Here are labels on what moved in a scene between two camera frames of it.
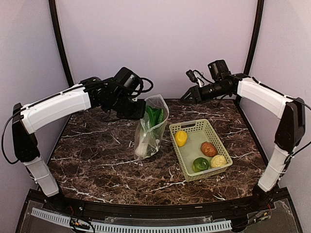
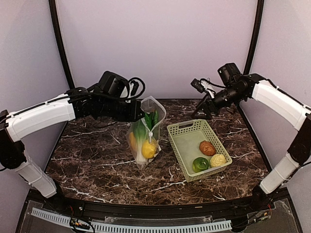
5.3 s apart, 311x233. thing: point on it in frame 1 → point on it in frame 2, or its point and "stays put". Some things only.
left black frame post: x=59 y=42 stays put
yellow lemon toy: x=181 y=137 → x=149 y=150
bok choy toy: x=154 y=116 → x=142 y=130
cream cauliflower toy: x=217 y=161 stays put
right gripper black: x=195 y=93 → x=204 y=105
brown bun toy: x=208 y=149 stays put
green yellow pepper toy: x=200 y=164 stays put
